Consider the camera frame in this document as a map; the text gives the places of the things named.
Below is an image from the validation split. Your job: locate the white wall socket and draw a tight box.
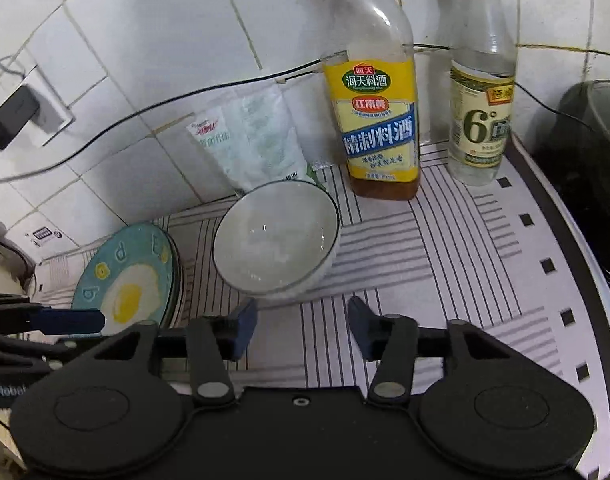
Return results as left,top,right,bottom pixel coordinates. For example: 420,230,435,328
15,64,76,147

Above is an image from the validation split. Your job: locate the clear white vinegar bottle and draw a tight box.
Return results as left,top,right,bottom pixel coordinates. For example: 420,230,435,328
447,0,516,187

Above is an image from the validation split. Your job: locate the grey metal pot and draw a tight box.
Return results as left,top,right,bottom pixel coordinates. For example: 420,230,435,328
0,216,36,293

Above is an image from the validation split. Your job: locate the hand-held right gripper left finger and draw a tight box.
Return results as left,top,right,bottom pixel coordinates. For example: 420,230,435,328
91,298,259,408

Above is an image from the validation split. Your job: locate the black plug charger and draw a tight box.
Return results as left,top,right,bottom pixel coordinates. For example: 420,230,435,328
0,85,40,152

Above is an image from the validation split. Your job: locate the teal egg print plate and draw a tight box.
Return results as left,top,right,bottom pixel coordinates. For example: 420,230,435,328
71,223,178,338

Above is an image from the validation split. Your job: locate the black wok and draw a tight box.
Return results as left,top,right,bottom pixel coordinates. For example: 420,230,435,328
532,79,610,286

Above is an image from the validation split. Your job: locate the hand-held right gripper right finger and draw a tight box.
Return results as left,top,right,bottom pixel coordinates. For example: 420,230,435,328
347,295,516,407

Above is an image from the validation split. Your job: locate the striped patterned table mat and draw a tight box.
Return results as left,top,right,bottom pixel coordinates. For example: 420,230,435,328
35,135,610,480

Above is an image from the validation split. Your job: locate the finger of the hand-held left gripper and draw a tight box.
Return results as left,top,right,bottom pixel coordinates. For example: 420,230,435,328
0,291,107,337
0,334,94,379

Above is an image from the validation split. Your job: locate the white plastic salt bag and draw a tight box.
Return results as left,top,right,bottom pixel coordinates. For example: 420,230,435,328
186,84,318,196

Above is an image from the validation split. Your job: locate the small white ribbed bowl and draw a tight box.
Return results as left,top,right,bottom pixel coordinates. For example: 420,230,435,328
212,180,342,302

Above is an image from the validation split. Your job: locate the yellow label cooking wine bottle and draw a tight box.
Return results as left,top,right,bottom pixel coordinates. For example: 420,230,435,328
319,0,422,202

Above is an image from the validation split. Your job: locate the long black power cable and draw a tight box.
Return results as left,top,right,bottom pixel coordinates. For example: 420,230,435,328
0,42,590,183

